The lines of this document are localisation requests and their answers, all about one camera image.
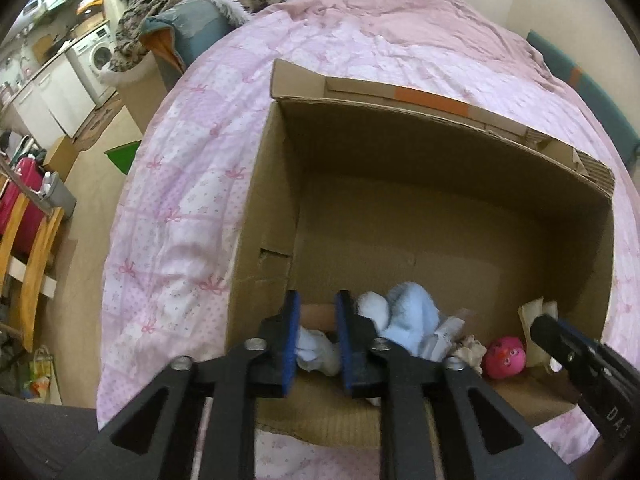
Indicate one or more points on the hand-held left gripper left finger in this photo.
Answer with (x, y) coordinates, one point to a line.
(292, 345)

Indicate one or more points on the white washing machine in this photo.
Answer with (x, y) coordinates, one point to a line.
(95, 60)

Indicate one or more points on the brown cardboard box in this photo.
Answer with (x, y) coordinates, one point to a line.
(425, 185)

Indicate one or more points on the colourful shopping bag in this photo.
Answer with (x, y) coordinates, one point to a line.
(40, 377)

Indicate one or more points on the teal cushion with orange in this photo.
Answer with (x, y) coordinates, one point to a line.
(595, 95)
(195, 25)

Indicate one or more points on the brown doormat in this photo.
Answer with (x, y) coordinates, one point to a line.
(100, 127)

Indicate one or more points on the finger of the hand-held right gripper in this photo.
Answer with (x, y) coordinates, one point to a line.
(557, 340)

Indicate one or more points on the green dustpan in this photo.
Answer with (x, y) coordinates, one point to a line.
(122, 157)

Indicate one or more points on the pink patterned quilt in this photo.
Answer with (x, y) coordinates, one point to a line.
(190, 160)

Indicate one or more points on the wooden chair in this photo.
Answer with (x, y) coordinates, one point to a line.
(37, 260)

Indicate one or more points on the white sock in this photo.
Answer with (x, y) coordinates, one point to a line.
(315, 352)

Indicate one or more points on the person's dark grey trousers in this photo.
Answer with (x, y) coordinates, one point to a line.
(35, 445)

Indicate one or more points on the white countertop appliance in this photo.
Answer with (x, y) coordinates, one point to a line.
(33, 6)

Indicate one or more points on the pink plush toy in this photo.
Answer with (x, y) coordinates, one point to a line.
(505, 357)

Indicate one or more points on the pink suitcase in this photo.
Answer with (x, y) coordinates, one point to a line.
(22, 200)

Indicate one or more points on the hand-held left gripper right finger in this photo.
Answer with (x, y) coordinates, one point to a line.
(350, 350)

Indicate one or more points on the beige scrunchie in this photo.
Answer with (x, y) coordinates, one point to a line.
(472, 352)

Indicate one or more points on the white kitchen cabinet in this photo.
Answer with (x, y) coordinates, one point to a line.
(55, 100)

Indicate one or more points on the light blue fluffy sock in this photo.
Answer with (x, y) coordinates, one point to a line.
(410, 315)

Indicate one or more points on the brown cardboard tube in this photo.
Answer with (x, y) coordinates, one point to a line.
(320, 317)

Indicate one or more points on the grey bin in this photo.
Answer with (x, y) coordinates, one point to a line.
(60, 197)

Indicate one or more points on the clear plastic packet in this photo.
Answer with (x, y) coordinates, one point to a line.
(445, 335)

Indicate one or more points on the small cardboard floor box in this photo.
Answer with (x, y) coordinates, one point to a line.
(60, 157)

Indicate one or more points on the beige bed frame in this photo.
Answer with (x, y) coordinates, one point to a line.
(142, 105)

